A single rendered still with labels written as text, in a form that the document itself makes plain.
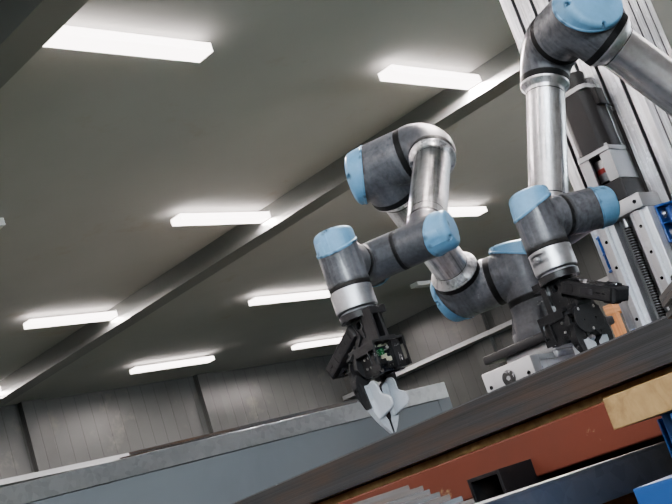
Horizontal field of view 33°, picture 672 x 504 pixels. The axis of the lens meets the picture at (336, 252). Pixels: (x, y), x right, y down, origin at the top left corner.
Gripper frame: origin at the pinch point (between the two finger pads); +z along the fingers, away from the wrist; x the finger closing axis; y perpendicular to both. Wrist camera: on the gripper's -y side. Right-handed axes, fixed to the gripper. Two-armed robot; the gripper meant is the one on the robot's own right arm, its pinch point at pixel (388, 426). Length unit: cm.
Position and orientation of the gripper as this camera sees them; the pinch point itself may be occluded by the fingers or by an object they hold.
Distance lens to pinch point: 197.4
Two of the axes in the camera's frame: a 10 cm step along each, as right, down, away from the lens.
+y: 5.5, -3.7, -7.4
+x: 7.7, -1.0, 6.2
